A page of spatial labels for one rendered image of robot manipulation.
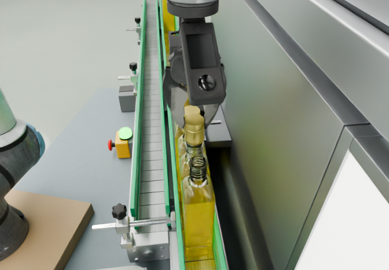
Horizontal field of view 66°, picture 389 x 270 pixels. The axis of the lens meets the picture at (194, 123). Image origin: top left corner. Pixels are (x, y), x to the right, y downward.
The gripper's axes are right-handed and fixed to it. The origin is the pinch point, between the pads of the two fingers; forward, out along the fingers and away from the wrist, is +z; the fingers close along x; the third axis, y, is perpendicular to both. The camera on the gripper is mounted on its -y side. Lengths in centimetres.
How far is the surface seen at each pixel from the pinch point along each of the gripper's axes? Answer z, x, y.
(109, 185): 42, 25, 24
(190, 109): 1.2, 0.1, 6.1
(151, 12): 29, 11, 149
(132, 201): 20.9, 13.3, 0.7
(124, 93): 34, 22, 65
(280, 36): -14.6, -13.1, 1.4
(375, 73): -20.1, -12.8, -19.9
